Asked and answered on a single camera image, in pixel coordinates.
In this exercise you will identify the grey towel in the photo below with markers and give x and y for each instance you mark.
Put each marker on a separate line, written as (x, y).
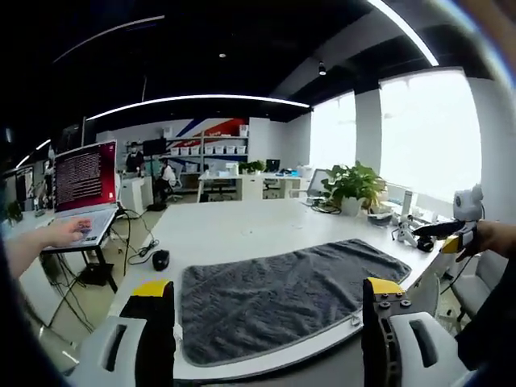
(274, 290)

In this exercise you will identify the grey open laptop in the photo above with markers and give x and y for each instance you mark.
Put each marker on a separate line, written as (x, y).
(318, 183)

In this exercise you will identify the person's right hand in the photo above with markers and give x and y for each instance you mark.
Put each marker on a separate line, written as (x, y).
(488, 238)

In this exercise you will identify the person's left hand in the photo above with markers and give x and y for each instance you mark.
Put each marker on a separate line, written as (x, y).
(68, 234)

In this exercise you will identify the white spare hand-held gripper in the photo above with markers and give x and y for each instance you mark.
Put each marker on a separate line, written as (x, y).
(405, 231)

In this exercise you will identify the grey mesh chair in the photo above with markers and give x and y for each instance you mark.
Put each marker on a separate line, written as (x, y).
(479, 286)

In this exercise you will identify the white chair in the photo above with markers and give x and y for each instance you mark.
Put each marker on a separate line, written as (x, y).
(430, 294)

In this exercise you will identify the dark round object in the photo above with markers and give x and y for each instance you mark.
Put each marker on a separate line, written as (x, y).
(381, 219)

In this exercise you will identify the black computer mouse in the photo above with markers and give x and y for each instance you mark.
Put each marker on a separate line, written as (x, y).
(161, 260)

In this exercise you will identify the person's dark clothing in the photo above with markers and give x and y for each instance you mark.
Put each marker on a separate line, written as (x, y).
(488, 322)

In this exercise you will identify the black laptop stand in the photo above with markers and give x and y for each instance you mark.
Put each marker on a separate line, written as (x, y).
(102, 262)

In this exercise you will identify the large potted green plant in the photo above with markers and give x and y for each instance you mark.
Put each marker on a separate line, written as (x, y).
(354, 183)

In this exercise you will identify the white cabinet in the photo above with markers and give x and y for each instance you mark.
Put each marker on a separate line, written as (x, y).
(135, 193)

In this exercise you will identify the white desk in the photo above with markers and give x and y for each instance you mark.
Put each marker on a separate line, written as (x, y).
(219, 177)

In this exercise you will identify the laptop with red screen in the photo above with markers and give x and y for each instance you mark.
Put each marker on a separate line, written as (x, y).
(82, 177)

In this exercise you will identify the small black monitor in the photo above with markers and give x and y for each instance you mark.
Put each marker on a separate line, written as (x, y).
(273, 166)

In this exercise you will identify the large black monitor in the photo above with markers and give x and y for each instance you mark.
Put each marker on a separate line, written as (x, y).
(155, 147)

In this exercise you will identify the ceiling light strip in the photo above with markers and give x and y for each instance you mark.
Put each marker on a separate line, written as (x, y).
(407, 28)

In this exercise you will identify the shelf with white bins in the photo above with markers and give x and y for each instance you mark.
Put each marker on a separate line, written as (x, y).
(209, 150)

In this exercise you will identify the small potted plant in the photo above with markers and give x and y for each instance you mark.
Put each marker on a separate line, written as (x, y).
(252, 166)

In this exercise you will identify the long curved ceiling light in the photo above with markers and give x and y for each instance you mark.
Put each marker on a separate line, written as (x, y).
(201, 98)

